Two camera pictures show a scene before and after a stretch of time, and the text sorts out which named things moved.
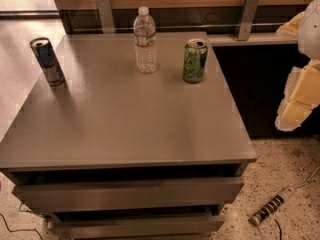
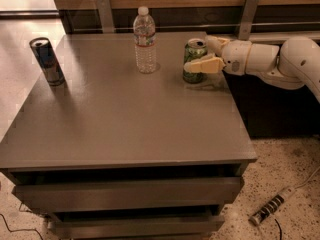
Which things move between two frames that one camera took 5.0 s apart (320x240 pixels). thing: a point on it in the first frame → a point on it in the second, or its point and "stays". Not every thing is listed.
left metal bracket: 106,14 stays
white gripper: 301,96 → 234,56
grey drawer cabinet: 115,152 stays
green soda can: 195,60 stays
